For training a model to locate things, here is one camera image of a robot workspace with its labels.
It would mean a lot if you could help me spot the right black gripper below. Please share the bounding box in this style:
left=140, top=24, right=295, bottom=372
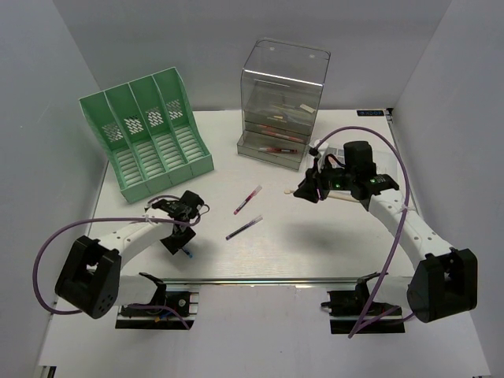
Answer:
left=295, top=157, right=356, bottom=203

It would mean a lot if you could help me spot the blue pen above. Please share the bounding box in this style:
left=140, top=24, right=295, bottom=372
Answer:
left=182, top=247, right=193, bottom=259

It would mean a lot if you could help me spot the plastic sleeve with printed sheets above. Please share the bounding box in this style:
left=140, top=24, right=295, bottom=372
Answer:
left=326, top=145, right=398, bottom=186

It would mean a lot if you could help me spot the red orange highlighter pen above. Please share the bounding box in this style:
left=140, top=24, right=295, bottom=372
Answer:
left=261, top=131, right=303, bottom=143

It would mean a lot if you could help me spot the dark purple pen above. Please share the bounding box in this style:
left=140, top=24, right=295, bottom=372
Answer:
left=225, top=215, right=263, bottom=241

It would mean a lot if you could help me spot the beige eraser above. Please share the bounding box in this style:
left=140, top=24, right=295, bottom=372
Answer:
left=299, top=104, right=316, bottom=113

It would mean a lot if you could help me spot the yellow highlighter pen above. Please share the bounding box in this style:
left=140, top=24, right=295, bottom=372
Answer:
left=270, top=103, right=299, bottom=111

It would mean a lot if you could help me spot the clear plastic drawer cabinet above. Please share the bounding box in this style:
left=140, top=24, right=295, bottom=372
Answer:
left=237, top=39, right=331, bottom=171

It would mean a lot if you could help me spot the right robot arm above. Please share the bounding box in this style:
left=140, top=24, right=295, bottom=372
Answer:
left=294, top=141, right=478, bottom=323

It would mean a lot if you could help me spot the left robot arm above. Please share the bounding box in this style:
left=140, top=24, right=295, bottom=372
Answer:
left=55, top=191, right=206, bottom=319

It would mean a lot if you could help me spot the small blue label sticker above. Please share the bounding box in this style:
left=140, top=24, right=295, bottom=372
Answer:
left=357, top=109, right=385, bottom=117

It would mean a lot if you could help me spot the green plastic file organizer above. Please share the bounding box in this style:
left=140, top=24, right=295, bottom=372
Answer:
left=79, top=68, right=214, bottom=203

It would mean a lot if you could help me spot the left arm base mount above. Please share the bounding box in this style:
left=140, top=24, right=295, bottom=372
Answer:
left=115, top=273, right=198, bottom=331

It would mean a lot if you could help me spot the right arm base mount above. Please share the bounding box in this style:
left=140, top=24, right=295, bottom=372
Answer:
left=321, top=272, right=406, bottom=335

